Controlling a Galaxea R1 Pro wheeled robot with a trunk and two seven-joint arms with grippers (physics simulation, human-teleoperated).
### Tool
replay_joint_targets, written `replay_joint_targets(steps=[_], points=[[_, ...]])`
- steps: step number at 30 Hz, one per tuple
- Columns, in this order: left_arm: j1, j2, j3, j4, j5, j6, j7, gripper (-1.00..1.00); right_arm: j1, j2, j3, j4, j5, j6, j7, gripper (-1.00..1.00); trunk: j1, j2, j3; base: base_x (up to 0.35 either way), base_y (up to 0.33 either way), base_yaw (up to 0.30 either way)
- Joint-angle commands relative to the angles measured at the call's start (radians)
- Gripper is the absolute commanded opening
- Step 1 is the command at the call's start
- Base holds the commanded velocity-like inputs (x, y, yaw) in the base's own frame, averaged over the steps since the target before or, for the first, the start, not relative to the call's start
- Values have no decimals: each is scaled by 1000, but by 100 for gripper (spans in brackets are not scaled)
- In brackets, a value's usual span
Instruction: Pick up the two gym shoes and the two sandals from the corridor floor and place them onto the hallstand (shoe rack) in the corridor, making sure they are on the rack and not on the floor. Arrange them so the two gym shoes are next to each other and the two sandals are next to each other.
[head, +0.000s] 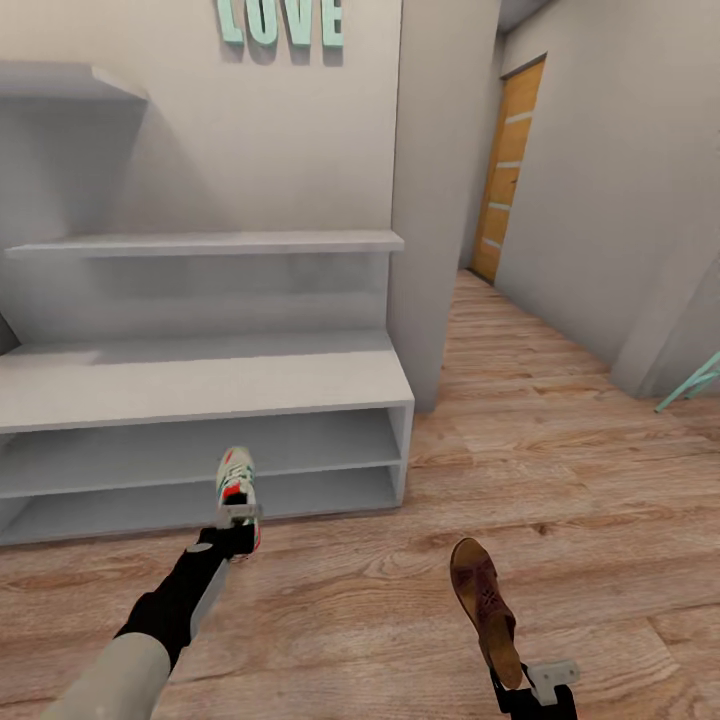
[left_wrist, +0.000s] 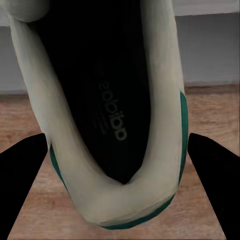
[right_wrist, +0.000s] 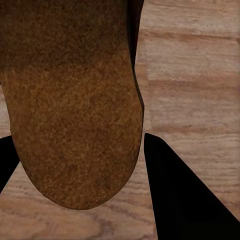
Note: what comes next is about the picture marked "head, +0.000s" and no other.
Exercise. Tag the gym shoe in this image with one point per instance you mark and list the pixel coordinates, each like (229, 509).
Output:
(235, 485)

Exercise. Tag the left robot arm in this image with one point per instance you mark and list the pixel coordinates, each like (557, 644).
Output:
(130, 674)

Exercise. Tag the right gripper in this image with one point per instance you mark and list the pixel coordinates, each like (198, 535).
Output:
(523, 705)

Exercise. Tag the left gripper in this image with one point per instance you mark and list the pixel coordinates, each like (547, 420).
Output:
(241, 537)

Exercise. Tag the standing mirror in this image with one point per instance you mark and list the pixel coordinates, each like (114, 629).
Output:
(694, 379)

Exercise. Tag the sandal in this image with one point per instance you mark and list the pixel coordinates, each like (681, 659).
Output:
(473, 576)

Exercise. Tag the door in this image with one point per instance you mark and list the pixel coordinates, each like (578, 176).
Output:
(513, 124)

